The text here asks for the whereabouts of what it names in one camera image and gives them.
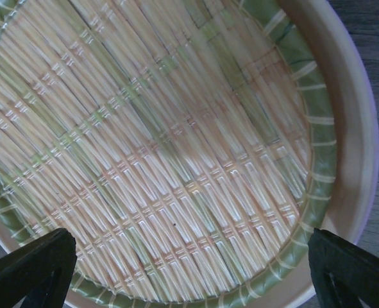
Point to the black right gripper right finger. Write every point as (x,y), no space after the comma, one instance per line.
(343,274)

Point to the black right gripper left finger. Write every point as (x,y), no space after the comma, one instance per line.
(39,274)

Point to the woven bamboo tray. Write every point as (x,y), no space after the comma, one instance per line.
(160,144)

